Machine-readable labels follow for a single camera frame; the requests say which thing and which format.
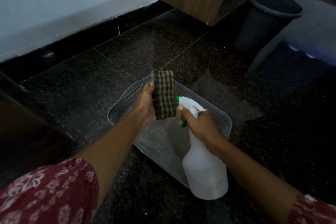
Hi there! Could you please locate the person's right hand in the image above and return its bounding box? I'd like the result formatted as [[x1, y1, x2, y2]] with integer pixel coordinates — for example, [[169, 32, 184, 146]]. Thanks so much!
[[178, 105, 224, 151]]

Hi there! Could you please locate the white spray bottle green nozzle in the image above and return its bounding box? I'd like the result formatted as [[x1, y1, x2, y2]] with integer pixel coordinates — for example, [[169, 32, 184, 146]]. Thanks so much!
[[176, 96, 229, 201]]

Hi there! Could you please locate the grey perforated plastic basket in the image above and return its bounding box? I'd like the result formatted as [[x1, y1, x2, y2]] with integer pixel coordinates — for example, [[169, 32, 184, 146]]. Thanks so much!
[[107, 74, 233, 189]]

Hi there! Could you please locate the dark grey waste bin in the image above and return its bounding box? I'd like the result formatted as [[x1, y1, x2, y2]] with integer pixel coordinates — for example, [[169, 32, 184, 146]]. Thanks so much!
[[233, 0, 304, 53]]

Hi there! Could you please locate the person's left hand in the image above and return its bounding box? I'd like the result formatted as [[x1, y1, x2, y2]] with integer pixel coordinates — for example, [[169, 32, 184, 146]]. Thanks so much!
[[134, 81, 156, 127]]

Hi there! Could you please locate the red floral garment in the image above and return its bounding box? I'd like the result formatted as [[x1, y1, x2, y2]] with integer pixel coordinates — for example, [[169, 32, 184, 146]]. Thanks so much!
[[0, 158, 336, 224]]

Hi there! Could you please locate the checked green cloth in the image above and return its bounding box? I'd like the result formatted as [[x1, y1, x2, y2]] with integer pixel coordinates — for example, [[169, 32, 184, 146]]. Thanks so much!
[[152, 70, 178, 120]]

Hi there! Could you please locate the dark brown wooden cabinet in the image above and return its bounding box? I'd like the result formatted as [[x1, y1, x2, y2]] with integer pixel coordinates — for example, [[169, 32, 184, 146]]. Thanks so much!
[[0, 70, 77, 188]]

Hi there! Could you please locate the person's left forearm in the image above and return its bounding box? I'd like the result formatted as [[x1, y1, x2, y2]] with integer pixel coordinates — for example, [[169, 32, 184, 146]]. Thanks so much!
[[75, 118, 148, 222]]

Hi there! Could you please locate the person's right forearm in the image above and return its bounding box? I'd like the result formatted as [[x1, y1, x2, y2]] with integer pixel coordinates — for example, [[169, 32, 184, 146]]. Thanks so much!
[[207, 137, 303, 224]]

